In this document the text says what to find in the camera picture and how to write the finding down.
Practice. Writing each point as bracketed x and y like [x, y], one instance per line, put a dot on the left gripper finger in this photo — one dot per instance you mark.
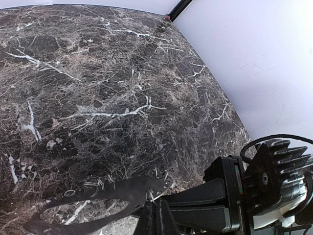
[156, 219]

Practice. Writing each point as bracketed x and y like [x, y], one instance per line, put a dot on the translucent ring plate with keyrings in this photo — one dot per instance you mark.
[136, 191]

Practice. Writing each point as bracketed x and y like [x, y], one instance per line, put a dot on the right black frame post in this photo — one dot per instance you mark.
[178, 9]

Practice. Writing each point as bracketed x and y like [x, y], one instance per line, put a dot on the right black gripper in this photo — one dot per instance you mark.
[217, 205]

